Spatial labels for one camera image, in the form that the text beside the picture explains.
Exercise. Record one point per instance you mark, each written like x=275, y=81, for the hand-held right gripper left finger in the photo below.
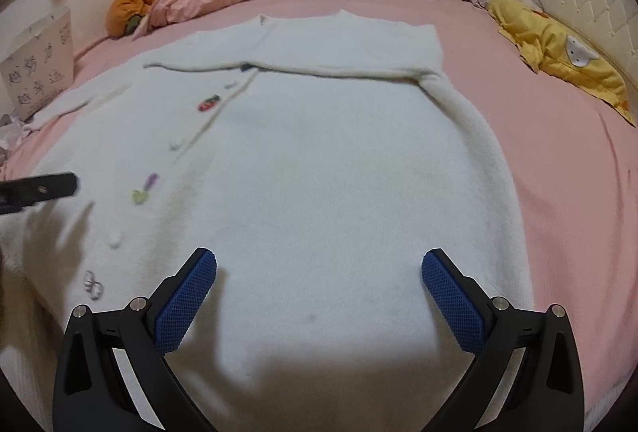
x=187, y=295

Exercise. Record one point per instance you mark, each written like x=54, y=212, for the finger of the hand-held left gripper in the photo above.
x=47, y=188

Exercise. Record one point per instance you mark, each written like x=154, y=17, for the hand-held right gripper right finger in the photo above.
x=451, y=295

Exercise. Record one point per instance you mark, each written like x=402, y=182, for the white fluffy sweater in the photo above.
x=309, y=173

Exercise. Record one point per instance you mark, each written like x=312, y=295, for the white printed paper bag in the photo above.
x=37, y=63

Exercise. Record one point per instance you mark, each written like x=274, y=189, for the pink bed sheet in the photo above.
x=548, y=163

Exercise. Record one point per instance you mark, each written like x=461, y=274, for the orange pumpkin pillow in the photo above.
x=130, y=3

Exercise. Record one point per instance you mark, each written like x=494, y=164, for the yellow cat-print pillow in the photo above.
x=553, y=48

